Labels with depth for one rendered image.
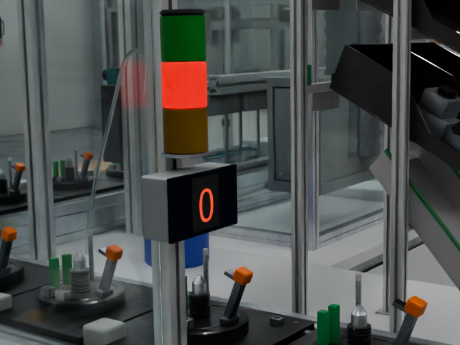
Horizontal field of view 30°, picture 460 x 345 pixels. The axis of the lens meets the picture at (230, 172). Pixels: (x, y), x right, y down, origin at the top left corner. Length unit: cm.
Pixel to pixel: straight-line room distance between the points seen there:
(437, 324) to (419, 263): 85
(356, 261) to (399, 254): 85
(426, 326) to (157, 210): 81
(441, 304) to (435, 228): 50
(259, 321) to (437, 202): 33
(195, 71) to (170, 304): 27
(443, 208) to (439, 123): 15
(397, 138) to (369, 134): 109
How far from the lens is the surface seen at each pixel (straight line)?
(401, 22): 123
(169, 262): 99
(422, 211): 128
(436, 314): 169
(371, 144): 235
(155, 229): 93
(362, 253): 214
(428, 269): 254
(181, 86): 93
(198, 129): 94
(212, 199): 96
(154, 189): 92
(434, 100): 129
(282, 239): 218
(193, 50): 93
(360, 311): 109
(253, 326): 127
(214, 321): 123
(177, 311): 102
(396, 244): 128
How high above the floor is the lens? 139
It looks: 9 degrees down
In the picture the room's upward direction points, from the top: 1 degrees counter-clockwise
